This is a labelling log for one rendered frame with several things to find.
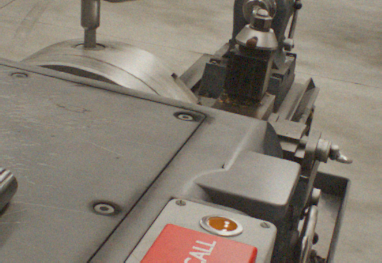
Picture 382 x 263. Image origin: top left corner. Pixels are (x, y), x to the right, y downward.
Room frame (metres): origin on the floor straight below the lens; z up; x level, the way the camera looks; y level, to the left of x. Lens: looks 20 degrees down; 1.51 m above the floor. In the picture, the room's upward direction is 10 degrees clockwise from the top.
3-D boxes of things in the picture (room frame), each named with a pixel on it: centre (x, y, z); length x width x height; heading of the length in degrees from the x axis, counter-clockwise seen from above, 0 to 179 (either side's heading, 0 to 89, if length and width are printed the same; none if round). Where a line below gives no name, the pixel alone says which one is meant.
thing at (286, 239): (1.54, -0.24, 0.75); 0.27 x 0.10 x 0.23; 168
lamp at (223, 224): (0.51, -0.03, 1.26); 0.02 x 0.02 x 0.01
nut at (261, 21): (1.54, -0.09, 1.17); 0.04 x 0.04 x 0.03
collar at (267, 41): (1.54, -0.09, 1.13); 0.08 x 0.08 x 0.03
